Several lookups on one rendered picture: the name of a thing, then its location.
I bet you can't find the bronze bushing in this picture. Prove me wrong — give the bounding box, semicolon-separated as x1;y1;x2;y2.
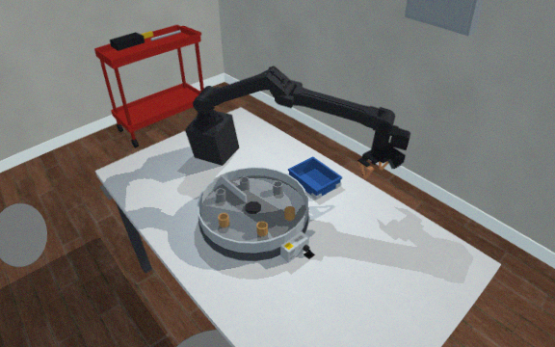
284;206;295;221
218;213;229;227
256;222;268;236

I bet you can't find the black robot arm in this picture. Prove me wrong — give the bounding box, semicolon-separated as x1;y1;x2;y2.
193;66;410;169

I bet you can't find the blue crate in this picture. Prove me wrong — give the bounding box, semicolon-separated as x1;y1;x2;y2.
288;157;342;200

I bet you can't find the grey metal ring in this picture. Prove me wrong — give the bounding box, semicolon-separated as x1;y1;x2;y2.
240;176;250;190
273;181;282;195
216;188;226;202

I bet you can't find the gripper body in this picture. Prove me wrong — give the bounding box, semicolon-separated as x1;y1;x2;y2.
358;141;387;167

